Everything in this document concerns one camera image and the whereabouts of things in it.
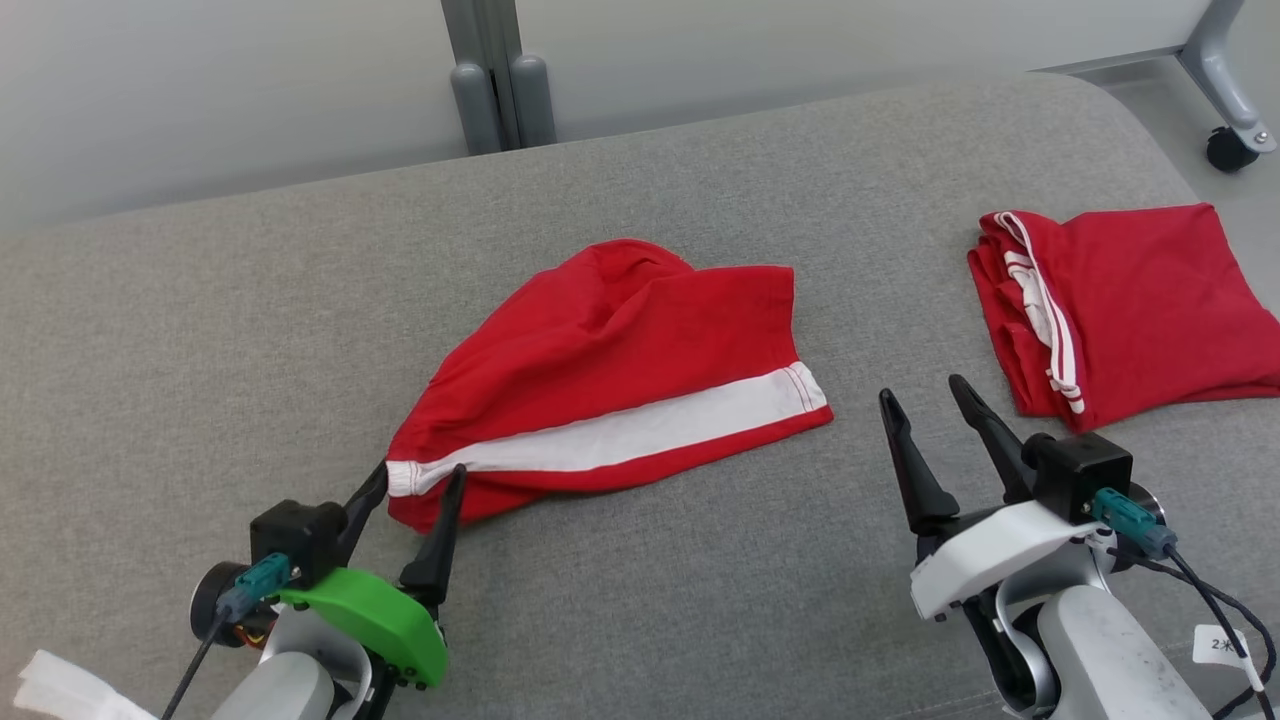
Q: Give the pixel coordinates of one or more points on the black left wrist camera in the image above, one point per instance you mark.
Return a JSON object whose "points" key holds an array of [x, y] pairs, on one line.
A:
{"points": [[298, 540]]}

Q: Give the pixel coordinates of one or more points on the grey metal partition foot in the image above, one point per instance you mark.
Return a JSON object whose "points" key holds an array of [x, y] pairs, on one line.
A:
{"points": [[1225, 60]]}

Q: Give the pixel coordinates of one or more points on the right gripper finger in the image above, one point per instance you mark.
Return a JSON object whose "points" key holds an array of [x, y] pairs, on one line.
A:
{"points": [[995, 440], [915, 470]]}

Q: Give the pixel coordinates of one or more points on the black caster wheel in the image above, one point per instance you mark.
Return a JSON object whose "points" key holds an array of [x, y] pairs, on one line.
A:
{"points": [[1232, 150]]}

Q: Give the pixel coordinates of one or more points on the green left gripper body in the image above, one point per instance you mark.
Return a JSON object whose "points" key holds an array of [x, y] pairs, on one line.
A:
{"points": [[380, 620]]}

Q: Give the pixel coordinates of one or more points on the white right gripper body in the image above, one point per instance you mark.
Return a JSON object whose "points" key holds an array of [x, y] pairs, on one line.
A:
{"points": [[1000, 555]]}

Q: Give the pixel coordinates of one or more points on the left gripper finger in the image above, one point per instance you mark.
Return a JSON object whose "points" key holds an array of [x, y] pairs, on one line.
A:
{"points": [[362, 510], [440, 545]]}

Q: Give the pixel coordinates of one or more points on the grey partition post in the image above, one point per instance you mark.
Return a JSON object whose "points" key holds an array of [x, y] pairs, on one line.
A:
{"points": [[500, 70]]}

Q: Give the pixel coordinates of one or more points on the red basketball jersey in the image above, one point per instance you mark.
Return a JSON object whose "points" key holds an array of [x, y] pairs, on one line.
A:
{"points": [[1140, 300]]}

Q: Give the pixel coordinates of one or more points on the red shorts with white stripe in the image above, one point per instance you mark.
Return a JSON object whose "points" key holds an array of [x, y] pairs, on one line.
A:
{"points": [[620, 350]]}

